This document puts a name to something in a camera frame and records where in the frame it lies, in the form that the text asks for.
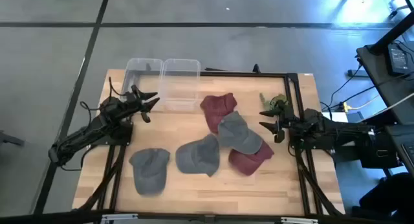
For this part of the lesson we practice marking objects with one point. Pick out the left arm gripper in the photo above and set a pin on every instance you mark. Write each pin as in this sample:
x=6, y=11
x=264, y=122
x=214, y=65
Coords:
x=131, y=104

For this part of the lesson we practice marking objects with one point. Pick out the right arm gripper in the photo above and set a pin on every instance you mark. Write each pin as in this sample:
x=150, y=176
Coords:
x=286, y=120

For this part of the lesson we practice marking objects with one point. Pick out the grey baseball cap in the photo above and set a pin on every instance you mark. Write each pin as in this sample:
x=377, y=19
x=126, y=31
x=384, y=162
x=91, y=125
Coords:
x=148, y=170
x=199, y=156
x=239, y=133

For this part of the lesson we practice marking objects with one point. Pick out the maroon baseball cap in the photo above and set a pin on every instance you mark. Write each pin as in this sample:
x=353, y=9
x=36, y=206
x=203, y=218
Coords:
x=216, y=109
x=249, y=162

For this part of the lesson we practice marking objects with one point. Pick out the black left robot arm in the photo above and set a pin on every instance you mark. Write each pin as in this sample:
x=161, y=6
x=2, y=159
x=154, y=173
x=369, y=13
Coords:
x=97, y=127

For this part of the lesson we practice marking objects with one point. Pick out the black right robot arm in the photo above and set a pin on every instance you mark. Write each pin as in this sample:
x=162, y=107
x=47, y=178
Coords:
x=339, y=133

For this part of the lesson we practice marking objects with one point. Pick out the spiky plant in black pot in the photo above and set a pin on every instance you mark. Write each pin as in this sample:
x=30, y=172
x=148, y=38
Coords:
x=278, y=100

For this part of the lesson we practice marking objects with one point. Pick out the clear plastic bin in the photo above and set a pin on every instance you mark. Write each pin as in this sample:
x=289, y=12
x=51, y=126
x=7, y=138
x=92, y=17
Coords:
x=181, y=85
x=142, y=72

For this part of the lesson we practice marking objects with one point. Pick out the white box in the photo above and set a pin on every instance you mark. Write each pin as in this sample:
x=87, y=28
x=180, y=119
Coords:
x=330, y=117

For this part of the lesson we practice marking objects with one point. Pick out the yellow plug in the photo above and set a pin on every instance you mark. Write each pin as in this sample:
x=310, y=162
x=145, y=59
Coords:
x=346, y=107

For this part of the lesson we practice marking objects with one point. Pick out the black side desk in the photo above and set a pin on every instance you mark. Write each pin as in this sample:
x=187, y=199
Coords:
x=385, y=85

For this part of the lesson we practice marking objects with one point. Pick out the dark laptop keyboard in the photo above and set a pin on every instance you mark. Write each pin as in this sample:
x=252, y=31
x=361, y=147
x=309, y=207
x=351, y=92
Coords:
x=402, y=149

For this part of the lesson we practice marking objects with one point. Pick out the black office chair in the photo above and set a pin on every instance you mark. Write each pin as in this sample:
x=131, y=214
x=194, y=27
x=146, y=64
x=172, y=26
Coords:
x=388, y=198

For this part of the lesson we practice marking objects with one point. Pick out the black power adapter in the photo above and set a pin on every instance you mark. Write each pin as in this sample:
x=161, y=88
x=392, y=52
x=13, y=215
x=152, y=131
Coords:
x=398, y=59

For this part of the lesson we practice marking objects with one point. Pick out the grey chair base leg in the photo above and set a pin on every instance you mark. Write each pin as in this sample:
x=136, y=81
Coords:
x=11, y=139

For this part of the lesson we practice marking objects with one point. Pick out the black stand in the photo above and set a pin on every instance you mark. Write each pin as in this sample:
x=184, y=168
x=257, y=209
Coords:
x=402, y=2

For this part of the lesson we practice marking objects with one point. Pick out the black aluminium rig frame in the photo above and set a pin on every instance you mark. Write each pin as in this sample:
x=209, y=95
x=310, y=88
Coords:
x=300, y=172

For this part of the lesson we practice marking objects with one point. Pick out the silver frame bracket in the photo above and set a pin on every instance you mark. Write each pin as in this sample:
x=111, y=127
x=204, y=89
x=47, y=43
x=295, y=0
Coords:
x=299, y=220
x=119, y=217

